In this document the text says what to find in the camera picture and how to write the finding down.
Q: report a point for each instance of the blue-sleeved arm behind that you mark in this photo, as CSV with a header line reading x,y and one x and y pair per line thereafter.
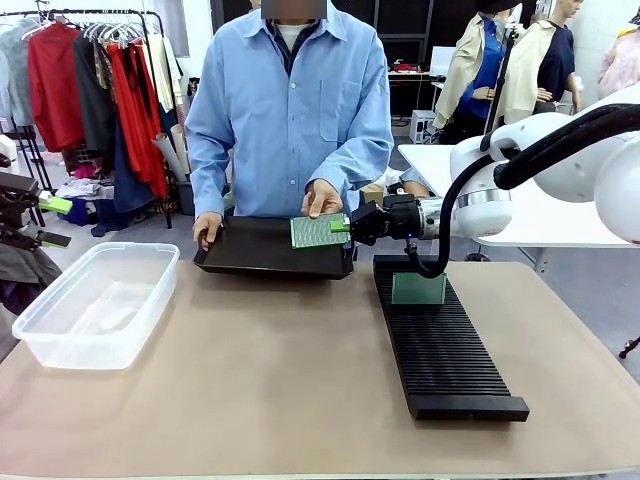
x,y
412,182

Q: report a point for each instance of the dark grey storage bin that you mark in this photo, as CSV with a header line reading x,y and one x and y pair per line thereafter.
x,y
186,197

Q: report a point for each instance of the dark grey cloth bundle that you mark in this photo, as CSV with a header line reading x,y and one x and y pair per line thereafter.
x,y
25,275

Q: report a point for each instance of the green PCB with patterned side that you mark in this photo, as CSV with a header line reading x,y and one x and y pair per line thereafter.
x,y
312,232

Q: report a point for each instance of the black shelf unit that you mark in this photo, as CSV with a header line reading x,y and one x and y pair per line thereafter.
x,y
410,35

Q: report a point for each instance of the red hanging shirt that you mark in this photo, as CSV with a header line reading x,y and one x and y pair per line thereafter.
x,y
52,85

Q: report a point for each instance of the person in light blue shirt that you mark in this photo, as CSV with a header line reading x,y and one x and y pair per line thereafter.
x,y
285,110

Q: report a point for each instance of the beige cardboard roll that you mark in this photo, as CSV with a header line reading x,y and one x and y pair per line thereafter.
x,y
181,145

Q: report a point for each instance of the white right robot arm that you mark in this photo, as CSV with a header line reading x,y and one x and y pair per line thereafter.
x,y
575,170

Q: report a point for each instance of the black metal clothes rack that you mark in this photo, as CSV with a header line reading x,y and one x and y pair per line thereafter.
x,y
165,125

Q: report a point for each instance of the navy hanging garment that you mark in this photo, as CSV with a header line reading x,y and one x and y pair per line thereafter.
x,y
127,180

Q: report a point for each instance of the person's left hand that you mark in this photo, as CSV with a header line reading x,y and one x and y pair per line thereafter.
x,y
324,199

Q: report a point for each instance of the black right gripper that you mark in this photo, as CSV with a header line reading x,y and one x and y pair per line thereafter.
x,y
395,220

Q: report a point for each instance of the white table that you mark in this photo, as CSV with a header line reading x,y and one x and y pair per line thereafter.
x,y
430,160

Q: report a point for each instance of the person's right hand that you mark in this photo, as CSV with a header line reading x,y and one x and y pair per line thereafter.
x,y
207,227

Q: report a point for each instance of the clear plastic storage box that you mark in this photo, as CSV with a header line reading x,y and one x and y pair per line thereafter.
x,y
100,305

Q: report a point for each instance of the person's right forearm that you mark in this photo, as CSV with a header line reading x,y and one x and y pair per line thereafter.
x,y
207,192

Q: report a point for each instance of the red hanging dress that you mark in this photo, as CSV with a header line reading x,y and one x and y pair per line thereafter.
x,y
135,115

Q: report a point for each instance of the mannequin with cream jacket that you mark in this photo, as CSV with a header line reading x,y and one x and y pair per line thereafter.
x,y
540,75

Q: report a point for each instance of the brown cardboard box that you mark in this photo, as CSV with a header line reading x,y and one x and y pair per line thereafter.
x,y
373,193

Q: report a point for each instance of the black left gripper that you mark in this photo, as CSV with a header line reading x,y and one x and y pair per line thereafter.
x,y
15,200

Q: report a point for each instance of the plain green PCB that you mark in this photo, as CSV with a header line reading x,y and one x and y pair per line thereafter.
x,y
417,289

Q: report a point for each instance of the white rounded device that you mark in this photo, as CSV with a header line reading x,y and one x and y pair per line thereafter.
x,y
7,152

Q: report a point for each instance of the small white cabinet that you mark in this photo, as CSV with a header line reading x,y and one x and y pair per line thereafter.
x,y
422,126

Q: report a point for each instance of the grey cardboard roll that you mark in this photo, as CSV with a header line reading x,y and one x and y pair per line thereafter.
x,y
169,157

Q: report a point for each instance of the mannequin with pink garment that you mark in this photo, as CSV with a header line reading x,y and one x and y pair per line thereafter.
x,y
620,70

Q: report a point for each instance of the black tripod foot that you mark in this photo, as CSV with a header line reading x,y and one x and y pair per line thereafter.
x,y
631,347

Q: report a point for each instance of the black tripod pole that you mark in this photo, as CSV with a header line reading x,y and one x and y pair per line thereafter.
x,y
500,85

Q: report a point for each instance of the person's left forearm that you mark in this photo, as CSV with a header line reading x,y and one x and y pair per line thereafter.
x,y
355,160

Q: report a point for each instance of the black hanging jacket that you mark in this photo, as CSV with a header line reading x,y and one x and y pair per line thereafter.
x,y
95,105

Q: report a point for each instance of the cream hanging garment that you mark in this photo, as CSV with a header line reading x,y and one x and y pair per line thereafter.
x,y
162,75

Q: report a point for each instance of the mannequin with beige coat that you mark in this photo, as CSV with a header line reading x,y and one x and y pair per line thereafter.
x,y
475,70

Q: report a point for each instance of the pile of clothes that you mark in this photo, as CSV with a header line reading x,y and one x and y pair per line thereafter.
x,y
90,195

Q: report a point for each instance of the black plastic tray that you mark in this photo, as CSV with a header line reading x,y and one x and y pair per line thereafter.
x,y
260,250

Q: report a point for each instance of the light grey hanging garment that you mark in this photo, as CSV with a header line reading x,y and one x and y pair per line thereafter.
x,y
15,70

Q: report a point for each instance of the black slotted PCB rack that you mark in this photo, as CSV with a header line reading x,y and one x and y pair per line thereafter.
x,y
440,345

